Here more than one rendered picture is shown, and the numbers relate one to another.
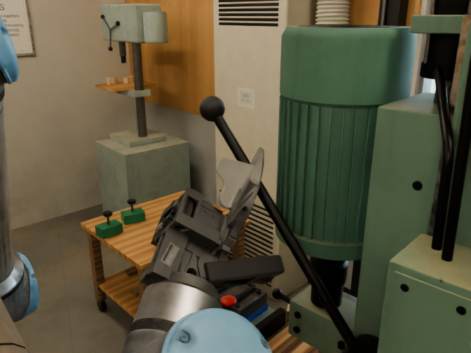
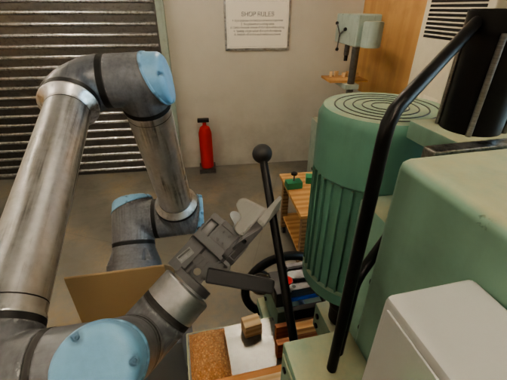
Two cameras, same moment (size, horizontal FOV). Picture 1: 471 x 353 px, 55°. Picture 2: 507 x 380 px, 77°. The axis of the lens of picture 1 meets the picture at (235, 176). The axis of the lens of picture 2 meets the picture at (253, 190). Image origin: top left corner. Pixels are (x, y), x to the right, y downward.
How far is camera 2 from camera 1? 0.31 m
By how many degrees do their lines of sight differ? 32
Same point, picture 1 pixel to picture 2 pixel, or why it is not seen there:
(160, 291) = (164, 278)
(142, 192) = not seen: hidden behind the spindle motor
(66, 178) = (292, 137)
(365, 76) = (361, 167)
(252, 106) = not seen: hidden behind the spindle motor
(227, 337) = (104, 347)
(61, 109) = (298, 90)
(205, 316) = (98, 329)
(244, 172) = (257, 213)
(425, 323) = not seen: outside the picture
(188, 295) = (175, 289)
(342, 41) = (343, 130)
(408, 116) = (376, 220)
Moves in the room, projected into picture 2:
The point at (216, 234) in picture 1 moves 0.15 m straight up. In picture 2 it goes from (220, 252) to (215, 169)
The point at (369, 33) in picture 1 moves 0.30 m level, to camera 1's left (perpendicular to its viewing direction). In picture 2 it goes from (370, 128) to (183, 93)
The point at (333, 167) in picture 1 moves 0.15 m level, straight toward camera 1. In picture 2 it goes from (330, 231) to (257, 283)
